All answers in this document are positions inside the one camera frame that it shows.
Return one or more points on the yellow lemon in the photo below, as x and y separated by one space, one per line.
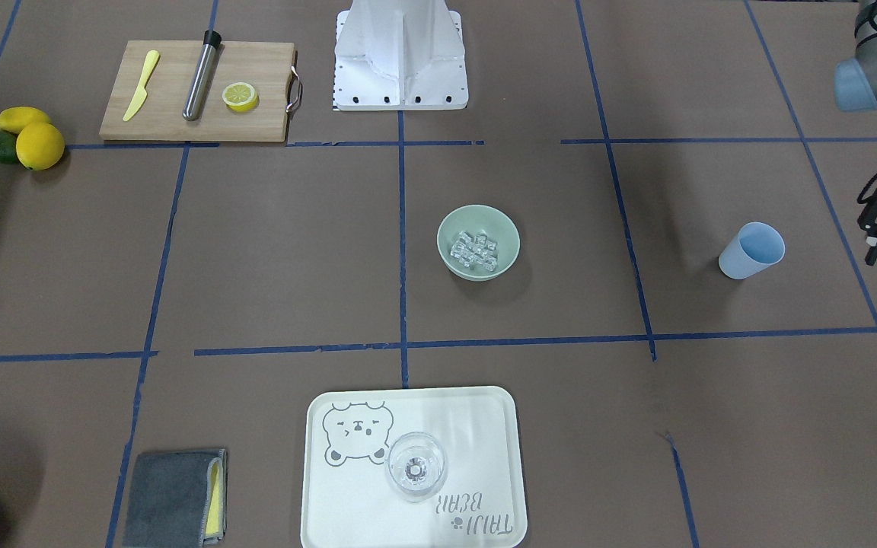
14 119
39 146

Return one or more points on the light blue plastic cup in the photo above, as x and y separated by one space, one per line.
756 247

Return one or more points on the clear wine glass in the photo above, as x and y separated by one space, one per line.
417 466

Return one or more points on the cream bear tray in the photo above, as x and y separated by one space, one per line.
347 499

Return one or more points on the green ceramic bowl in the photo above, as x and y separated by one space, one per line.
477 219

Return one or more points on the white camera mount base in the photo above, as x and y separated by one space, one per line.
399 55

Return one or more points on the metal cylinder tool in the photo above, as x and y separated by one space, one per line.
199 86

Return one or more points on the yellow plastic knife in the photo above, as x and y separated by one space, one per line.
140 94

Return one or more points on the grey folded cloth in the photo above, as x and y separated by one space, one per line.
177 499

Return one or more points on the ice cubes in green bowl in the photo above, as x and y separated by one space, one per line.
472 252

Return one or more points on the lemon half slice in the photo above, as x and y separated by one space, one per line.
240 97

